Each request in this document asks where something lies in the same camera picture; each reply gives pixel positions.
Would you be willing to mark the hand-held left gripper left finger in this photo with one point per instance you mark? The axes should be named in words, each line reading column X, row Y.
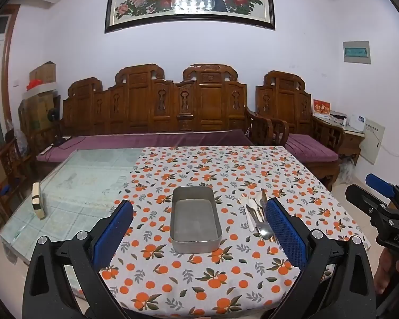
column 114, row 236

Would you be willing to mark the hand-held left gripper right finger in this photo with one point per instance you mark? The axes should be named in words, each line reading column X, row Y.
column 286, row 236

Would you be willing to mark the white plastic ladle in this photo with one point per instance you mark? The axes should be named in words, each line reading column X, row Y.
column 242, row 199

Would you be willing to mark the clear plastic bag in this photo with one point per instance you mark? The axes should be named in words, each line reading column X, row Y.
column 18, row 136
column 347, row 169

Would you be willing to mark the large cardboard box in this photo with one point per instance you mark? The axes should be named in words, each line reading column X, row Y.
column 36, row 113

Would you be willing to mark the grey wall panel box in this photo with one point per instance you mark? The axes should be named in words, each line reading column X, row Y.
column 356, row 52

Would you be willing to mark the wooden chair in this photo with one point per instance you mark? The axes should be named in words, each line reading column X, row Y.
column 6, row 172

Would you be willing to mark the metal spoon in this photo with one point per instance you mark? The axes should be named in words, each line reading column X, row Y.
column 265, row 232

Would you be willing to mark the wooden side table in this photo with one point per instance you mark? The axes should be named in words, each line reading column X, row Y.
column 350, row 143

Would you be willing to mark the carved wooden sofa bench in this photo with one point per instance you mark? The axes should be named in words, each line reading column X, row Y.
column 139, row 106

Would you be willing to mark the long purple seat cushion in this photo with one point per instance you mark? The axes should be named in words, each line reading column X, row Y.
column 119, row 141

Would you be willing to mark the orange fruit print tablecloth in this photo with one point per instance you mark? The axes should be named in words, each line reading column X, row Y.
column 219, row 172

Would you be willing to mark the red plastic item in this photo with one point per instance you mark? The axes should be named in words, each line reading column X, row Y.
column 34, row 84

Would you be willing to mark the white desk device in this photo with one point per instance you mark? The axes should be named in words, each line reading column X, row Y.
column 356, row 122

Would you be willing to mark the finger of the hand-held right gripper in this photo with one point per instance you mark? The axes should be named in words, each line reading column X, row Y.
column 380, row 183
column 362, row 197

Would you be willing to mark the wooden door frame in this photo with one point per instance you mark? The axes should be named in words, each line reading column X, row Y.
column 7, row 73

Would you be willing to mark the person's right hand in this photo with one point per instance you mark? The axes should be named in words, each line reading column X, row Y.
column 384, row 272

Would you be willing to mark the black fan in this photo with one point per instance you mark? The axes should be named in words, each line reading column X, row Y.
column 53, row 114

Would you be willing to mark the white electrical cabinet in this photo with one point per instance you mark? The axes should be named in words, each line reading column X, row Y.
column 372, row 141

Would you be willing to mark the rectangular metal tray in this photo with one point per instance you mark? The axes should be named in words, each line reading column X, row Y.
column 194, row 219

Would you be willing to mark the carved wooden armchair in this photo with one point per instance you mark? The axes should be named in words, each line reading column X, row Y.
column 286, row 103

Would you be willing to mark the black and white printer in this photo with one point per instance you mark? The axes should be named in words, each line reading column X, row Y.
column 337, row 118

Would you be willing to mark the red gift box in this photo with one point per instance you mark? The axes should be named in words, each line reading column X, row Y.
column 320, row 107

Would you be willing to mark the small cardboard box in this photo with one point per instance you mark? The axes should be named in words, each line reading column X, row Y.
column 43, row 73

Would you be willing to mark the square purple seat cushion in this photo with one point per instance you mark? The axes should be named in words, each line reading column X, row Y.
column 309, row 149

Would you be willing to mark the wooden block with black band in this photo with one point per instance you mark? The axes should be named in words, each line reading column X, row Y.
column 37, row 201

